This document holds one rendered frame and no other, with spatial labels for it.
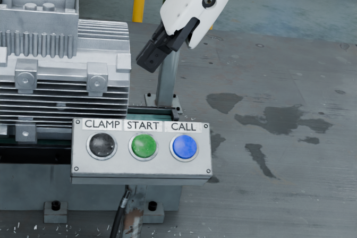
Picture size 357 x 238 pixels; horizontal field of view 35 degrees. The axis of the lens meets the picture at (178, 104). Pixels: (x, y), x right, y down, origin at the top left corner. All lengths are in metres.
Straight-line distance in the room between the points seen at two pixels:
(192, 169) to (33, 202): 0.37
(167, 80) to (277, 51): 0.53
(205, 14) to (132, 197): 0.27
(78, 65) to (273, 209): 0.45
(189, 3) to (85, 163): 0.26
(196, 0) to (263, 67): 0.83
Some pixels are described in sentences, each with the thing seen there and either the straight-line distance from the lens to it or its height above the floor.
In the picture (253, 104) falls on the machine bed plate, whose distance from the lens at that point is 1.40.
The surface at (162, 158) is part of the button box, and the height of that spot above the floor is 1.06.
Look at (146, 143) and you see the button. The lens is 0.69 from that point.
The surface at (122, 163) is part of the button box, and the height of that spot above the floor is 1.05.
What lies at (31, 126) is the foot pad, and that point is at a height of 0.98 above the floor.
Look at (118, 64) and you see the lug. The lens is 0.85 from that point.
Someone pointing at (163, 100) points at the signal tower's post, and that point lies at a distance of 1.30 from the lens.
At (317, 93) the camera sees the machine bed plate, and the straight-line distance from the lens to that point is 1.53.
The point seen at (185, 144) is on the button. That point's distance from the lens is 0.70.
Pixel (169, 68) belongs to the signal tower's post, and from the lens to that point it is 1.26.
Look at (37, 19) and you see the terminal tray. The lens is 0.85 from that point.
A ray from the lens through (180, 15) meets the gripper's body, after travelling 0.79.
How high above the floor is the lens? 1.45
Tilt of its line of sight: 29 degrees down
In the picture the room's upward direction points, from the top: 9 degrees clockwise
